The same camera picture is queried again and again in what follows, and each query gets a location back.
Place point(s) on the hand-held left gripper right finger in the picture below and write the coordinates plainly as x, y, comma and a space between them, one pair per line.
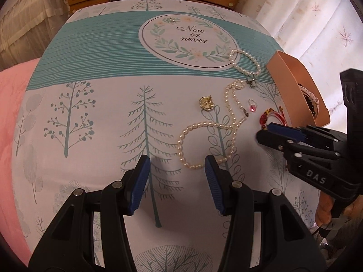
215, 184

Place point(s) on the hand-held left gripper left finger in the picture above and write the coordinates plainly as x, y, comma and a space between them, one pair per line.
139, 181

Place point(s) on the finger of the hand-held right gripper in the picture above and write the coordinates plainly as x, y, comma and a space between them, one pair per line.
283, 131
269, 138

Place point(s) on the pink jewelry box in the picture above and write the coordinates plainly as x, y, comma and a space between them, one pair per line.
286, 90

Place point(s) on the round gold brooch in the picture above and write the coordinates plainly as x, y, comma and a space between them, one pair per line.
206, 103

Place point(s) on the person's right hand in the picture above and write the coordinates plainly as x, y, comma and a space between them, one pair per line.
323, 211

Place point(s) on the tree-print tablecloth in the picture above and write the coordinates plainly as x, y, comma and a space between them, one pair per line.
99, 119

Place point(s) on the white leaf-print curtain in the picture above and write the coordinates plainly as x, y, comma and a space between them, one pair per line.
312, 19

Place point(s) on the pink blanket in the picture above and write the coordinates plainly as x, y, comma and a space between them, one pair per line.
11, 104

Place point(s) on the lace-covered piano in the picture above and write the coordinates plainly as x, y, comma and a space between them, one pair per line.
28, 19

